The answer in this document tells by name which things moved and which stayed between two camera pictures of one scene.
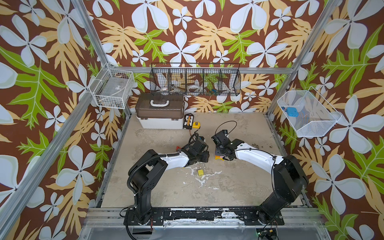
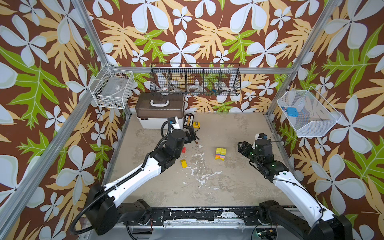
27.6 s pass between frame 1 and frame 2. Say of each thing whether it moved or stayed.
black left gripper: moved
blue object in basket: stayed
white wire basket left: stayed
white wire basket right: stayed
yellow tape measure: stayed
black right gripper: moved
